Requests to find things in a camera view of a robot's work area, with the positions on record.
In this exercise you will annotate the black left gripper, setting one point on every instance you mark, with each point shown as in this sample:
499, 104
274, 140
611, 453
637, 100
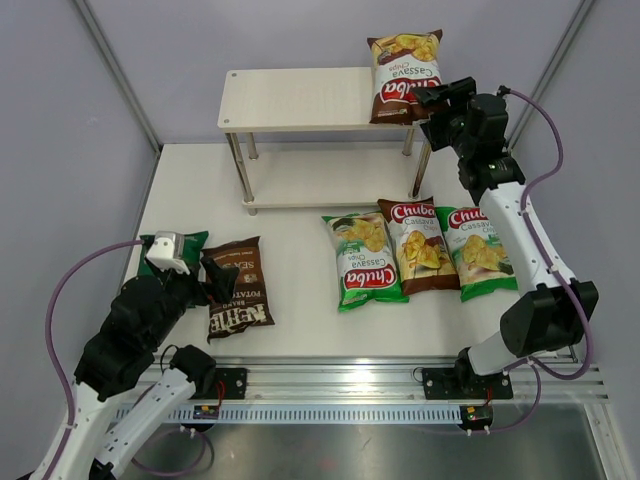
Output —
219, 289

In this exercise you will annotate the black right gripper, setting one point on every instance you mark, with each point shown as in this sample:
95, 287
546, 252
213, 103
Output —
460, 94

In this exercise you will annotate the brown Chuba cassava chips bag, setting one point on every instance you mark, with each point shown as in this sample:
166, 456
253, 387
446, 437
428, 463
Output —
402, 62

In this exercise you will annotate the brown Chuba bag text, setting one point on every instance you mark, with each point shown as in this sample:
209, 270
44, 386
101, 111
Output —
421, 254

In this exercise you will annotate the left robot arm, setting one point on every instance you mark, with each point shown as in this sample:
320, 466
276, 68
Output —
88, 445

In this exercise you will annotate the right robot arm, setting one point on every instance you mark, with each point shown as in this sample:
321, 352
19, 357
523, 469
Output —
554, 307

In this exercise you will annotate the brown Kettle potato chips bag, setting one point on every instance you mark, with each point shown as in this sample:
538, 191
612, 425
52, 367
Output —
249, 305

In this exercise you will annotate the green Chuba cassava chips bag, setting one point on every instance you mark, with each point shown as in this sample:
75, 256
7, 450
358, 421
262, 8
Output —
366, 266

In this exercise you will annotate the white two-tier shelf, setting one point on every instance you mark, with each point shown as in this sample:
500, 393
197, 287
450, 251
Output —
314, 174

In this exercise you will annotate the green Real hand cooked bag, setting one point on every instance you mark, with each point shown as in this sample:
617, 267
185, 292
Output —
192, 252

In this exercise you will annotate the green Chuba bag right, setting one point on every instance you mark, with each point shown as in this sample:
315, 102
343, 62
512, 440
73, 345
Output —
480, 258

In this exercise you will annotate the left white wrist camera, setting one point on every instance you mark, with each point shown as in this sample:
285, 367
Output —
166, 253

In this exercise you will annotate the aluminium mounting rail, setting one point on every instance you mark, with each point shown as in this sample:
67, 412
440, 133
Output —
383, 383

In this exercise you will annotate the white slotted cable duct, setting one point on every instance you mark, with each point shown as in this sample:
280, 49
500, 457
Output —
368, 414

